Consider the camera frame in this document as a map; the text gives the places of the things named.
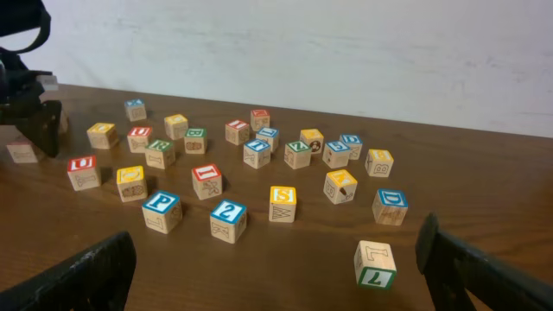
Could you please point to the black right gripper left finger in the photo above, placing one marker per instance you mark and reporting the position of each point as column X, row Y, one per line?
column 97, row 278

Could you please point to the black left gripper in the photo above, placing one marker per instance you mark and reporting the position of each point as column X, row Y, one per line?
column 21, row 106

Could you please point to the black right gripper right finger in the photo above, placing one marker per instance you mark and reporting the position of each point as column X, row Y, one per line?
column 455, row 270

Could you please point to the red E wooden block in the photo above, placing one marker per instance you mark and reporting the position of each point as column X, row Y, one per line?
column 23, row 151

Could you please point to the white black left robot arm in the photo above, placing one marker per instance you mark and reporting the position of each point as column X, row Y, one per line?
column 19, row 16

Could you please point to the red U block lower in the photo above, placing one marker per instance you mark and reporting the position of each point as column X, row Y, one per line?
column 84, row 173

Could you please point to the red u block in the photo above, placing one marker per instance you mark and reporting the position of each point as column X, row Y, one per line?
column 139, row 138
column 84, row 173

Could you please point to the yellow block left middle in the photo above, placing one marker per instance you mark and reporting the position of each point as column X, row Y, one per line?
column 102, row 135

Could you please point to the blue D block lower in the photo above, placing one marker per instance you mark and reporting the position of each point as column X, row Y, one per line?
column 389, row 207

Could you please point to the blue d block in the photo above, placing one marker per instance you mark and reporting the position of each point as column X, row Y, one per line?
column 389, row 207
column 354, row 142

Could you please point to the blue P wooden block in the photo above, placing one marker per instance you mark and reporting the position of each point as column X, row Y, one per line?
column 162, row 211

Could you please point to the blue X wooden block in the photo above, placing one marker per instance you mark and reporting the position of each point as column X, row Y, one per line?
column 135, row 109

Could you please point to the red U block upper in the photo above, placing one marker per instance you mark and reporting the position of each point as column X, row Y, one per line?
column 139, row 138

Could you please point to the yellow Q wooden block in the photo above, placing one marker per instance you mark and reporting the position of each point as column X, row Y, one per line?
column 131, row 183

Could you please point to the green R wooden block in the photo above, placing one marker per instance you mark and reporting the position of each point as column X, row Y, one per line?
column 160, row 154

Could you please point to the yellow 8 wooden block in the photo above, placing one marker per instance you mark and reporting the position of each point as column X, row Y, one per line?
column 379, row 163

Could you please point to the yellow block upper centre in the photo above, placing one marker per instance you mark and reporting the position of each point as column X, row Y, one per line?
column 176, row 126

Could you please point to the yellow K wooden block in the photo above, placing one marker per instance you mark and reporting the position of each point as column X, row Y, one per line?
column 340, row 186

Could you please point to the blue 2 wooden block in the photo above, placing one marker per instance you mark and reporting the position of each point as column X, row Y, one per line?
column 228, row 221

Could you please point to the red I block lower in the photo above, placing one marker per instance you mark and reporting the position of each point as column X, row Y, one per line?
column 207, row 181

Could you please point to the red i block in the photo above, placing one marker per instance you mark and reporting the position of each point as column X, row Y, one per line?
column 237, row 132
column 207, row 181

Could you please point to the green B wooden block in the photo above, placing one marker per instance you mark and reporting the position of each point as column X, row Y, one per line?
column 195, row 141

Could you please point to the blue D block upper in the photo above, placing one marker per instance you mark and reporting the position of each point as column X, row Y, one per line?
column 354, row 142

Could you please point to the blue 5 wooden block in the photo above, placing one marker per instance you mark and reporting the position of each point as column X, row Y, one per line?
column 336, row 154

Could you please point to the yellow S wooden block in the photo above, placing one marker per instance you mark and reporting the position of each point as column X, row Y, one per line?
column 283, row 201

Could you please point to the yellow block upper right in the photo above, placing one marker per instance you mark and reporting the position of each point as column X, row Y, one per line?
column 314, row 139

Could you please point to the green Z wooden block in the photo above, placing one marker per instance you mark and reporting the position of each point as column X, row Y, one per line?
column 297, row 154

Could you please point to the red I block upper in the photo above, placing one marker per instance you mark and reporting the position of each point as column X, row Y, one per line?
column 237, row 132

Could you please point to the blue T wooden block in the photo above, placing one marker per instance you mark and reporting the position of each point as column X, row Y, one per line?
column 257, row 153

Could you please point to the red block far top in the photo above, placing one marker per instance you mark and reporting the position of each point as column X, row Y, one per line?
column 259, row 118

